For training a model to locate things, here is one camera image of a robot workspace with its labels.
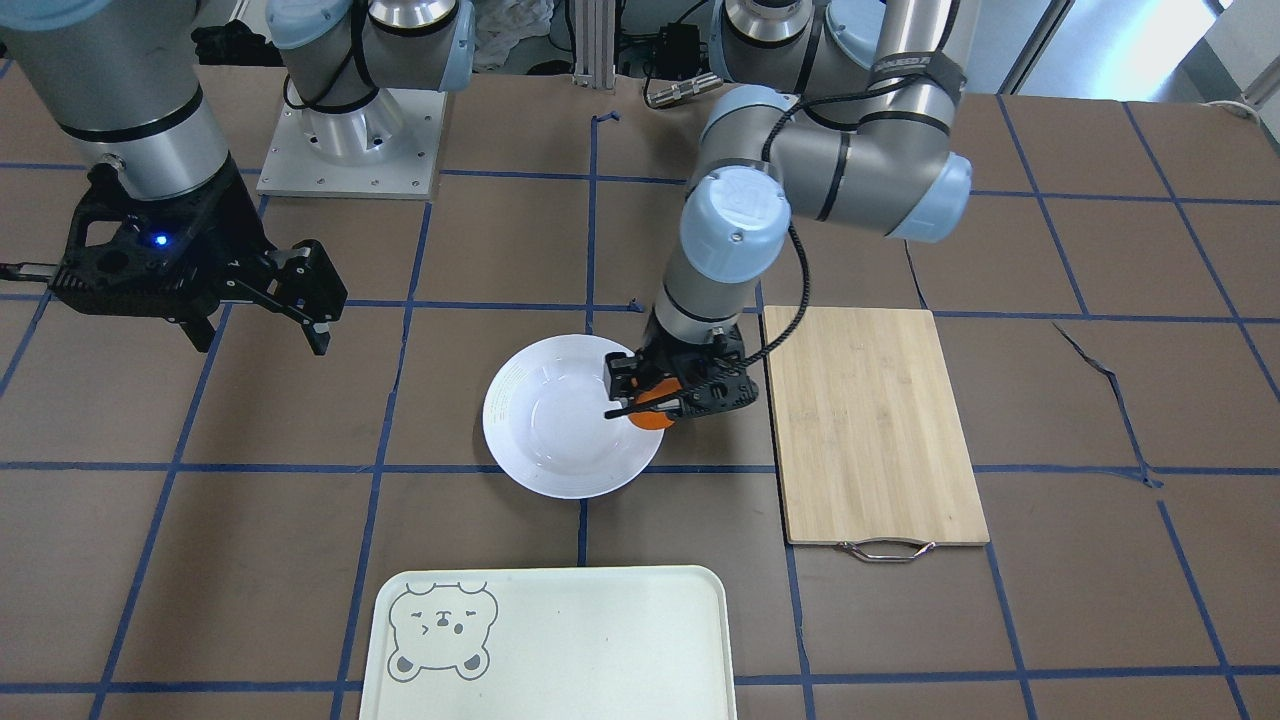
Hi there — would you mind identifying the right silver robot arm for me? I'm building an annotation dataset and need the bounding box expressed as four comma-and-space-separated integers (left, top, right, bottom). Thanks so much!
3, 1, 477, 355

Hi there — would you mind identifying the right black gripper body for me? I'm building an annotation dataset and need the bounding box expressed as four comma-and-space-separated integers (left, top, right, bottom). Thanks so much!
50, 160, 275, 322

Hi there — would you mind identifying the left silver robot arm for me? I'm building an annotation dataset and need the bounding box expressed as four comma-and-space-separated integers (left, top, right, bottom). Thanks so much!
603, 1, 980, 429

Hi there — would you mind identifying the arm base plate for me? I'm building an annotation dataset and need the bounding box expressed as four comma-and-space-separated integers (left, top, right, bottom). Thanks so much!
257, 88, 451, 201

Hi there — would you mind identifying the white round plate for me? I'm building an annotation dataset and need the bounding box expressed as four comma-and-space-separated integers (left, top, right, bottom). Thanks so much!
483, 334, 664, 500

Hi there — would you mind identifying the cream bear tray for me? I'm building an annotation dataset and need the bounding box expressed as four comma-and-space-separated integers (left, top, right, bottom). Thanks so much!
358, 565, 737, 719

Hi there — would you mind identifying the bamboo cutting board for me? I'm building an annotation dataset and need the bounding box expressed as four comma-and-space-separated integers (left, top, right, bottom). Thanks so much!
767, 307, 989, 546

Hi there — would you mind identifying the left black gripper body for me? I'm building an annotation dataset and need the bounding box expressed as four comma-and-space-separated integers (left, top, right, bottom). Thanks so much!
640, 318, 759, 421

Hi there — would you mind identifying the silver cable connector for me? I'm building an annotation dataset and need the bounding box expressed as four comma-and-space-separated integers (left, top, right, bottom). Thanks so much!
643, 72, 724, 110

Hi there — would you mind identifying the orange fruit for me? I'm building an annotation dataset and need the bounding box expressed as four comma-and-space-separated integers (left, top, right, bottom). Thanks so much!
628, 378, 681, 430

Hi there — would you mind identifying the aluminium frame post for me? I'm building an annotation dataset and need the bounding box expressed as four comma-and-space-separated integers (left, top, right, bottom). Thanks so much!
566, 1, 618, 94

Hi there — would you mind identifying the black power brick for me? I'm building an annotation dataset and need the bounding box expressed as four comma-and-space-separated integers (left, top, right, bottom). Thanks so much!
649, 23, 701, 79

